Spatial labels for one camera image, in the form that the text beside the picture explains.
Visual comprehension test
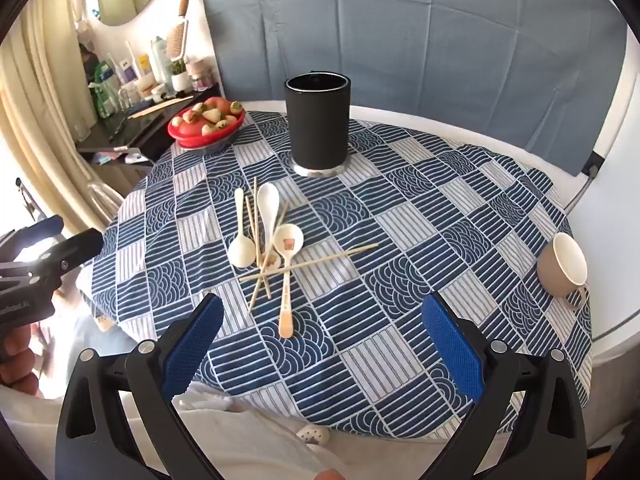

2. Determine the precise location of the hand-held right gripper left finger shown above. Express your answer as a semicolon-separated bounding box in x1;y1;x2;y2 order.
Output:
55;292;226;480

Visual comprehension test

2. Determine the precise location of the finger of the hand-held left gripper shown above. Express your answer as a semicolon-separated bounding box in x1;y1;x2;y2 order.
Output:
7;215;65;256
15;228;104;286

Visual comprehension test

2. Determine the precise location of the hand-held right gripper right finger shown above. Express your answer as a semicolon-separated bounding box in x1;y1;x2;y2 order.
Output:
421;292;587;480

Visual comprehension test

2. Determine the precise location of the plain cream spoon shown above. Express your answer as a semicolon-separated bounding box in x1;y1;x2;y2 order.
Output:
228;188;257;268

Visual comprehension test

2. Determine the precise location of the bear print spoon orange handle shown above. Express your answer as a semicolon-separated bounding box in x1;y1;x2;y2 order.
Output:
273;224;305;339

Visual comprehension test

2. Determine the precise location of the white spoon orange print handle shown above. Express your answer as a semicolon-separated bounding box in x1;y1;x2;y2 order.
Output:
257;182;282;271

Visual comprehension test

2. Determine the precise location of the black cylindrical utensil holder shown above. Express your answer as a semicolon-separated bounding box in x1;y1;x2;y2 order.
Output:
284;72;352;178

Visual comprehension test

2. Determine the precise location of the person's left hand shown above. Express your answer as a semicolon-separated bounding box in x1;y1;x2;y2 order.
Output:
0;327;41;388

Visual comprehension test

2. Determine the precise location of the clear plastic chair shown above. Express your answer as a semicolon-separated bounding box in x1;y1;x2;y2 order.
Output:
85;180;131;226

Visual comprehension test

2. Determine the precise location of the person's white clothing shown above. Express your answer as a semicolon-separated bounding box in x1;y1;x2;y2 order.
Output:
115;382;451;480

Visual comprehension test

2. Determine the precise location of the blue patterned tablecloth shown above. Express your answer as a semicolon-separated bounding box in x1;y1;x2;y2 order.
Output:
90;110;593;443

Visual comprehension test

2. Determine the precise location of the beige cup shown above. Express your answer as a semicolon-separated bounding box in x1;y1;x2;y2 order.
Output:
536;232;590;310

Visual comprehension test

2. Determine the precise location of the black side table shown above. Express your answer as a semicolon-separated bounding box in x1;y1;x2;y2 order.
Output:
75;89;223;167

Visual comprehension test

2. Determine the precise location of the cream curtain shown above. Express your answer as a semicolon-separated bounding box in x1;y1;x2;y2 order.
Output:
0;0;121;241

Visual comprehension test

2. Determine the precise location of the white perforated slipper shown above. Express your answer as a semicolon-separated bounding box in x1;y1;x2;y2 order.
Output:
296;425;331;446

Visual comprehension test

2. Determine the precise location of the long wooden stick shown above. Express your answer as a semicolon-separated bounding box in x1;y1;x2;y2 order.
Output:
129;96;193;120

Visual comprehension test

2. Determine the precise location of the red fruit bowl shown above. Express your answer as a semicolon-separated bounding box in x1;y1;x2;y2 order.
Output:
167;102;247;150

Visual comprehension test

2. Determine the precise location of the pile of strawberries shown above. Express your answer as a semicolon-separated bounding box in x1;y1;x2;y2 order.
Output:
181;100;245;136

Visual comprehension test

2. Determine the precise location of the small potted plant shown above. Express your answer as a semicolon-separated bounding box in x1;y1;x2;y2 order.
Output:
170;58;193;93

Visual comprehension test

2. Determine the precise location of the row of toiletry bottles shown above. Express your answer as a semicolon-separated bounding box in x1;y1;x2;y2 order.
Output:
77;35;173;121

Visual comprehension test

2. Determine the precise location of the pink lidded jar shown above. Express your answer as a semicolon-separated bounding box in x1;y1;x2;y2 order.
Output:
190;60;213;92

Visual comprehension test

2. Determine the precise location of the blue backdrop cloth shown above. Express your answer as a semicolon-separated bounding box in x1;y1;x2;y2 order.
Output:
196;0;628;176

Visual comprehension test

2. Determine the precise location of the wooden handle hairbrush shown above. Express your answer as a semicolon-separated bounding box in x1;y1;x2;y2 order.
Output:
166;0;194;59

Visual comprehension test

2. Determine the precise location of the black cable with clip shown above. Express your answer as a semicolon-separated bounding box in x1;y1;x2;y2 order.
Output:
572;152;603;208

